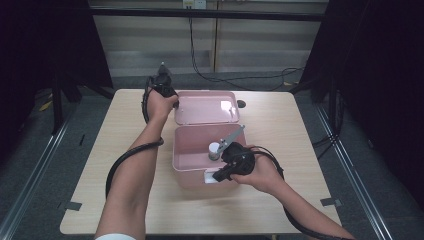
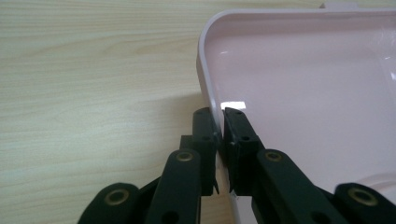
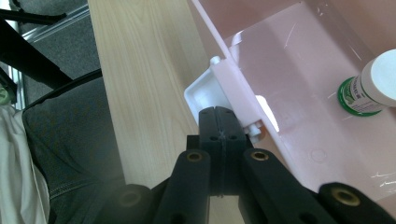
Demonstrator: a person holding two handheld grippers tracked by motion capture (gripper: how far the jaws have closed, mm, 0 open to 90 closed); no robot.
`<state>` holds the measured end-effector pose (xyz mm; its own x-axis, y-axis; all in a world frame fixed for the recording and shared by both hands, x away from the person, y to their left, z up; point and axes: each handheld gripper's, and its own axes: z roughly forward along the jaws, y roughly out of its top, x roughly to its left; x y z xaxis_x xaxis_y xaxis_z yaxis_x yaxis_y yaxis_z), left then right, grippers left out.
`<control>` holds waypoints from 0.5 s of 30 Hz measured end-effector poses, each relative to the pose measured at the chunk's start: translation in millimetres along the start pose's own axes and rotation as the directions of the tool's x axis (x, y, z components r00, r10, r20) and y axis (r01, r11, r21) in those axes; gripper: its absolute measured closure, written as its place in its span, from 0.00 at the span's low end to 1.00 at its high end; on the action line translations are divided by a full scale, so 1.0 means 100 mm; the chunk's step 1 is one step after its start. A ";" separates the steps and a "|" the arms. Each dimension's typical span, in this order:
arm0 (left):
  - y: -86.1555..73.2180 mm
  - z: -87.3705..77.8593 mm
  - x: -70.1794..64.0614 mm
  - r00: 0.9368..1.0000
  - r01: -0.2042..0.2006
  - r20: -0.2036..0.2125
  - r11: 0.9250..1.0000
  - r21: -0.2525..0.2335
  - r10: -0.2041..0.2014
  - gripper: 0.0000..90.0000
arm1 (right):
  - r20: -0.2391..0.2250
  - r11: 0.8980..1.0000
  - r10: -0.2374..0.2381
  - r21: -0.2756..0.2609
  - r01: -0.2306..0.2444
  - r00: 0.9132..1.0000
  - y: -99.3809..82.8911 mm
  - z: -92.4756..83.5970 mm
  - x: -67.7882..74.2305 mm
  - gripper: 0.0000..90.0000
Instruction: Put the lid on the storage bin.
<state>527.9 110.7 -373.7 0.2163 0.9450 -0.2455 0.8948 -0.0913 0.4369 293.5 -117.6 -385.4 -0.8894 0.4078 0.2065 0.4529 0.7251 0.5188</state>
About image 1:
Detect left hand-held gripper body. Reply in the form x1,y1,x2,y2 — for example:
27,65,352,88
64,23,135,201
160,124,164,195
148,61,178,98

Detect white wall socket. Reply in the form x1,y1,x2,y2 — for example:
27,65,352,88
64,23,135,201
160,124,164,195
182,0,208,10

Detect white sleeve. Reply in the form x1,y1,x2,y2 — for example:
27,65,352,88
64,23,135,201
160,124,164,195
94,233,138,240

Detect black horizontal bar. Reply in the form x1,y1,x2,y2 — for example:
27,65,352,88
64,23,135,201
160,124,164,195
89,8,326,23

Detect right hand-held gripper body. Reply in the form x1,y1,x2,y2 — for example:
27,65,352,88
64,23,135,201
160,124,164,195
218,124,256,176

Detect small white bottle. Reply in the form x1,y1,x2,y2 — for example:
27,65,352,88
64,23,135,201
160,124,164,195
208,141,222,162

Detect metal floor rail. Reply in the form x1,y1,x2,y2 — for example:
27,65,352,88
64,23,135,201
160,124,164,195
314,104,394,240
0,113,73,240

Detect black curtain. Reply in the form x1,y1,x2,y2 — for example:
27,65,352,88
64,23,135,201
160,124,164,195
299,0,424,211
0,0,114,168

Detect person's left hand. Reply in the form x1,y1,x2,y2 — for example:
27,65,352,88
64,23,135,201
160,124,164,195
146,89,179,124

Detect black hanging wall cable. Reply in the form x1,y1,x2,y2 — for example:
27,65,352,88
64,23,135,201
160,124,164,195
188,17,306,92

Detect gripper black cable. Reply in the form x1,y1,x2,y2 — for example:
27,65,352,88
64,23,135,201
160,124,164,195
248,146,354,240
105,76,165,200

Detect black floor cables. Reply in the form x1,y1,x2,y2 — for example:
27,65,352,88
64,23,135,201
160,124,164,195
311,134,338,160

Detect person's right hand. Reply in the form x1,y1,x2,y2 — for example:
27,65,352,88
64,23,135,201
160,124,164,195
230,146,284,196

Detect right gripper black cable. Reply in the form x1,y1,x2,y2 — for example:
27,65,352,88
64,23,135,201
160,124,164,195
248,146,354,240

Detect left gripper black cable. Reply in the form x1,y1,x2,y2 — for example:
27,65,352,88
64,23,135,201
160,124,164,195
105,76,165,200

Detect black metal stand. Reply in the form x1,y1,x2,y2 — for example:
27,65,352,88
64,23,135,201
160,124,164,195
49,78,65,136

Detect grey tape piece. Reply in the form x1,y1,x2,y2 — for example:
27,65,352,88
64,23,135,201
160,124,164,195
64,201,83,212
320,197,343,208

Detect pink storage box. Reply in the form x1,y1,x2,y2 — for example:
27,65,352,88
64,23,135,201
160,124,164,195
171,89,249,191

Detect yellow floor tape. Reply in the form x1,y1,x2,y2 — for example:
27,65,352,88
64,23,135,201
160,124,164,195
38,99,54,113

